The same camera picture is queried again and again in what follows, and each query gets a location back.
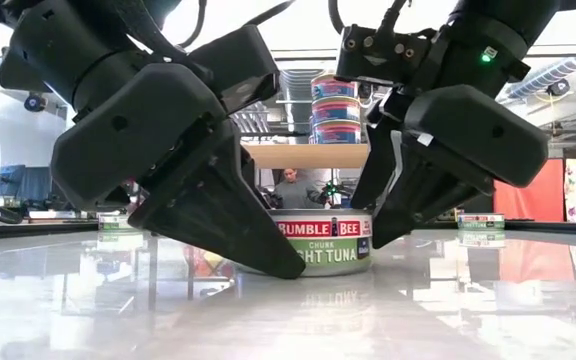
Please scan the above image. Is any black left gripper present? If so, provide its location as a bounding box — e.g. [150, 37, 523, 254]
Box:
[50, 62, 308, 280]

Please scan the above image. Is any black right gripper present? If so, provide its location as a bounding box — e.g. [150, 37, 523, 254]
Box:
[350, 83, 552, 250]

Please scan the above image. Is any red blue salmon can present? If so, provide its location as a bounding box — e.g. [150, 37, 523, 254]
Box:
[310, 96, 363, 124]
[309, 119, 363, 146]
[310, 72, 359, 100]

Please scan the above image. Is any green Bumble Bee tuna can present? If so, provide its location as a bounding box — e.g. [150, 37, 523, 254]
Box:
[457, 213, 506, 231]
[97, 213, 132, 232]
[266, 208, 374, 278]

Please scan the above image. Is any wooden shelf with black legs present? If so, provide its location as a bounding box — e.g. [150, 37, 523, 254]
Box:
[240, 142, 370, 170]

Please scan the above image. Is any person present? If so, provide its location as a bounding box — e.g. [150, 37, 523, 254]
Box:
[272, 168, 329, 210]

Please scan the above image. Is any orange red cloth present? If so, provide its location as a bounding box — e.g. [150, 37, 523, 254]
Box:
[492, 158, 565, 222]

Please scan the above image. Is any black round ceiling device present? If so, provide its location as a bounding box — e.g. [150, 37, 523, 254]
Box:
[23, 92, 48, 114]
[547, 78, 571, 97]

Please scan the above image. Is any blue panel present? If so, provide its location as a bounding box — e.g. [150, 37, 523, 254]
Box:
[0, 164, 52, 201]

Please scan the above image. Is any silver corrugated duct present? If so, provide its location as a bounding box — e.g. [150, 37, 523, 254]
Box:
[278, 68, 314, 136]

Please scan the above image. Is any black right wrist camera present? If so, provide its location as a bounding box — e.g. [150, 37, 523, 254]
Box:
[335, 23, 437, 86]

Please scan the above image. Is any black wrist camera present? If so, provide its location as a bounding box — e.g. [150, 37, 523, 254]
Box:
[187, 23, 282, 116]
[335, 23, 437, 86]

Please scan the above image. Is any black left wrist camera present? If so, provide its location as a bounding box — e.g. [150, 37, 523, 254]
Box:
[187, 23, 282, 116]

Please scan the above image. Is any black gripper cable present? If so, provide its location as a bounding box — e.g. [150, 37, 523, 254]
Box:
[177, 0, 209, 49]
[327, 0, 348, 36]

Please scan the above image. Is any striped ceiling duct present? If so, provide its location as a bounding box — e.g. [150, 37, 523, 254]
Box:
[505, 55, 576, 99]

